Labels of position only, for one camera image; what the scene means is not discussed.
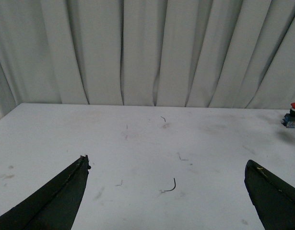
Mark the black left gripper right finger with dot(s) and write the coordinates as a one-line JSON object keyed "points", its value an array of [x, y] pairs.
{"points": [[272, 197]]}

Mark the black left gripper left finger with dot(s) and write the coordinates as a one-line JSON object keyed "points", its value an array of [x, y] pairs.
{"points": [[55, 205]]}

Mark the red push button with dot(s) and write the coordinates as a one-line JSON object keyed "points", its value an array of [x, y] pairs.
{"points": [[289, 118]]}

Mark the white curtain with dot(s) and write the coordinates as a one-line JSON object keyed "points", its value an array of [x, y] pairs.
{"points": [[180, 53]]}

